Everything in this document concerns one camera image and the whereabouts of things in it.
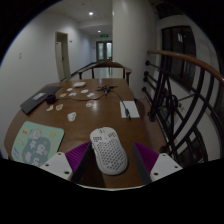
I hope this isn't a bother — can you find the green printed mouse pad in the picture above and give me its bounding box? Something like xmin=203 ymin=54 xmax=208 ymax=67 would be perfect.
xmin=10 ymin=120 xmax=65 ymax=168

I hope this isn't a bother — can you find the wooden armchair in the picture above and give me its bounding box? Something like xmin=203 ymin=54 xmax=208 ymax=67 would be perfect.
xmin=78 ymin=60 xmax=133 ymax=84

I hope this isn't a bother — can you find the dark framed window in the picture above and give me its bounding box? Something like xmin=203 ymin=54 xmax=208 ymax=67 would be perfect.
xmin=161 ymin=25 xmax=198 ymax=91

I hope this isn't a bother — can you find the white paper sheet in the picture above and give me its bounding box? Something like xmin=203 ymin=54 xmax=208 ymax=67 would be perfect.
xmin=119 ymin=100 xmax=141 ymax=119

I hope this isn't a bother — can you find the small black charger block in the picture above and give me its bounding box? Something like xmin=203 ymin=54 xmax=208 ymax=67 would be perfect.
xmin=45 ymin=93 xmax=58 ymax=104

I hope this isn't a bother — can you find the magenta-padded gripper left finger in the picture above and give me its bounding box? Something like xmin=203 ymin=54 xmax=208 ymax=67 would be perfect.
xmin=39 ymin=140 xmax=94 ymax=185

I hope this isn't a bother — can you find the black railing with wooden handrail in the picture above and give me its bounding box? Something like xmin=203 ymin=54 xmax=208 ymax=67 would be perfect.
xmin=141 ymin=49 xmax=224 ymax=164

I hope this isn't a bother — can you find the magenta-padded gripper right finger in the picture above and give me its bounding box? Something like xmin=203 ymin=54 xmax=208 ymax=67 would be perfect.
xmin=132 ymin=142 xmax=184 ymax=186

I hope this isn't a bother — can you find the white perforated computer mouse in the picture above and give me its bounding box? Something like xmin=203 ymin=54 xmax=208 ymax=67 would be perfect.
xmin=89 ymin=126 xmax=129 ymax=176

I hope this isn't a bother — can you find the small white box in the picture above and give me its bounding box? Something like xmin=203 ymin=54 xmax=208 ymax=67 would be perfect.
xmin=72 ymin=81 xmax=87 ymax=89

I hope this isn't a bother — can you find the glass double door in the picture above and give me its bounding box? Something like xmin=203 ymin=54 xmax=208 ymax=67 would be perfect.
xmin=95 ymin=40 xmax=113 ymax=63

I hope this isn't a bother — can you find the white side door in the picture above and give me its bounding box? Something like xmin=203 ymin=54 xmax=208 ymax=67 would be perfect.
xmin=54 ymin=31 xmax=72 ymax=82

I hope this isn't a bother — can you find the dark closed laptop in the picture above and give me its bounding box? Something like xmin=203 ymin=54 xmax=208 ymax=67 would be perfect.
xmin=19 ymin=85 xmax=63 ymax=115

